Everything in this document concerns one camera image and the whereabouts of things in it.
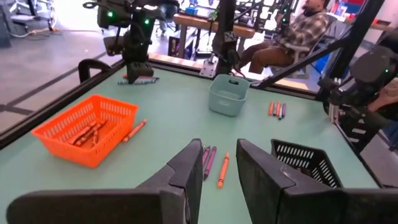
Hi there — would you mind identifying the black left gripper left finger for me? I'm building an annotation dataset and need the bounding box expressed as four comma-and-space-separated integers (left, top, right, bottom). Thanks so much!
6, 139, 205, 224

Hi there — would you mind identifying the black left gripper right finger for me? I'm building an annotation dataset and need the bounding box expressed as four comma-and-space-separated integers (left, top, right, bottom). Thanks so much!
236, 138, 398, 224

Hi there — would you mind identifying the teal table mat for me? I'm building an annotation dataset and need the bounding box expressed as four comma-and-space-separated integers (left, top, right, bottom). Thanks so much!
0, 67, 379, 224

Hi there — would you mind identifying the black plastic basket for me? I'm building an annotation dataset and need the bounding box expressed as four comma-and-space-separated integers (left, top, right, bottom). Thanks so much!
270, 138, 345, 189

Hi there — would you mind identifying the black curved clamp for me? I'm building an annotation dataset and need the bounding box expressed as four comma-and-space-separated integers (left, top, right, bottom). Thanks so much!
77, 58, 113, 84

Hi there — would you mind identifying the wooden desk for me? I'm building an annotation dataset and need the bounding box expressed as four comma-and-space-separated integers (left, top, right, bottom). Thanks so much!
172, 12, 256, 60

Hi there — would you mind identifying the teal plastic bin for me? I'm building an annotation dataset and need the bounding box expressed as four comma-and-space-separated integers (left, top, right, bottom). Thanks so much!
208, 73, 251, 118

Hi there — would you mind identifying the orange plastic basket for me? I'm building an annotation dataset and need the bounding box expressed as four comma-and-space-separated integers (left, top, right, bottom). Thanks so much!
30, 94, 139, 169

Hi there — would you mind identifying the grey office chair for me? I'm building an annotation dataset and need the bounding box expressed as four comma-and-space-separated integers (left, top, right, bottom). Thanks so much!
7, 0, 57, 35

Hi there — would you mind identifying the person's hand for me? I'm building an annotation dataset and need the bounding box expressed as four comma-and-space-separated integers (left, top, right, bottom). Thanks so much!
366, 83, 398, 113

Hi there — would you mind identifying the person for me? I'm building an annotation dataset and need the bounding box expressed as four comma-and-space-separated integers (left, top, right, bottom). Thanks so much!
234, 0, 332, 75

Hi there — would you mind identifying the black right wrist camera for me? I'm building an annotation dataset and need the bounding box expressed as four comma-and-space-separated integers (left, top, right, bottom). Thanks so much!
102, 35, 126, 57

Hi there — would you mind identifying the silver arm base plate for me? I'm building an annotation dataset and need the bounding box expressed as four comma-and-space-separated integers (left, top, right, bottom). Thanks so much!
198, 55, 218, 78

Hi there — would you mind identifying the silver aluminium rail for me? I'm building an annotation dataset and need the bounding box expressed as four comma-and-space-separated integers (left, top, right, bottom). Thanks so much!
328, 102, 340, 124

